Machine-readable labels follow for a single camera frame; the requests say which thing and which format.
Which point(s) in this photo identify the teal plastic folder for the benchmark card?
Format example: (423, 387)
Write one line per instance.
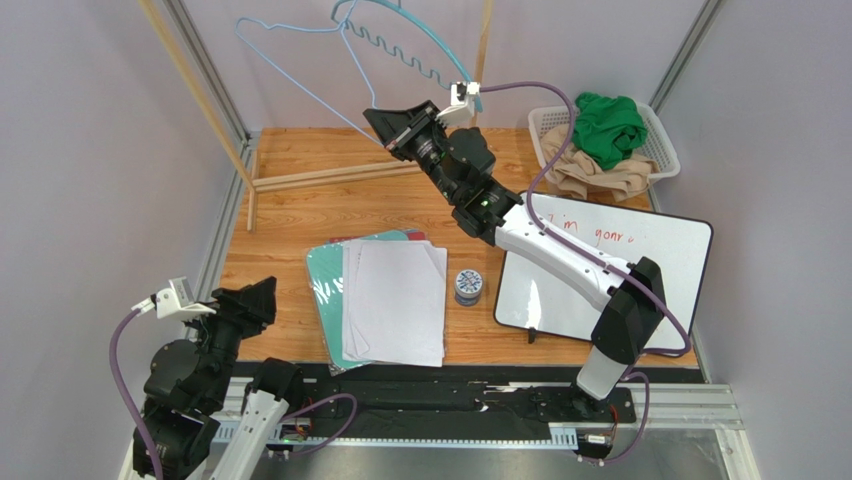
(325, 271)

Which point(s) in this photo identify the blue wire hanger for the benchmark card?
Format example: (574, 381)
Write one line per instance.
(302, 70)

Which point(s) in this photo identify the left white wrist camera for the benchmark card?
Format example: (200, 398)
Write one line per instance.
(175, 302)

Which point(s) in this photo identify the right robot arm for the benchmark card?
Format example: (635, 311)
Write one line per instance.
(629, 296)

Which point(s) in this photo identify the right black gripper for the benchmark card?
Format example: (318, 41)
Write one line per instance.
(405, 133)

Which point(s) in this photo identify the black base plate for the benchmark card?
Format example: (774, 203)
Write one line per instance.
(448, 403)

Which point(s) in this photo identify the white whiteboard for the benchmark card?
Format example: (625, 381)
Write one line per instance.
(530, 297)

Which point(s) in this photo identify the red booklet under folder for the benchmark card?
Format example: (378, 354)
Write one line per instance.
(410, 234)

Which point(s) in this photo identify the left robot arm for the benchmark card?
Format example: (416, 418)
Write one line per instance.
(189, 379)

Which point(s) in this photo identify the aluminium frame rail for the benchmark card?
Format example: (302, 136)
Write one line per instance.
(666, 406)

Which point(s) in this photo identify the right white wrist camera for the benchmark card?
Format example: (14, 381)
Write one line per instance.
(462, 107)

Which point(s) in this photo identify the white plastic basket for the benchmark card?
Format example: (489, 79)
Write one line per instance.
(657, 146)

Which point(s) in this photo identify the green t shirt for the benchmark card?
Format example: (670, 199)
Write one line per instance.
(608, 129)

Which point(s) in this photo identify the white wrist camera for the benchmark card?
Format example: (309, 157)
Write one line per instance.
(462, 107)
(175, 302)

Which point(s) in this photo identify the wooden clothes rack frame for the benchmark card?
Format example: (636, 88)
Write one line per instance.
(256, 185)

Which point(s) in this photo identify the small round tin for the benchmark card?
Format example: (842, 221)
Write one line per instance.
(468, 287)

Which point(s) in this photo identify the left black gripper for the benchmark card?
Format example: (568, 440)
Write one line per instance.
(251, 307)

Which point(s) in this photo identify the beige t shirt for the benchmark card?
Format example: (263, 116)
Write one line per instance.
(577, 175)

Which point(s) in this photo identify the white paper stack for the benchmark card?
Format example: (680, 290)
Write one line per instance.
(394, 302)

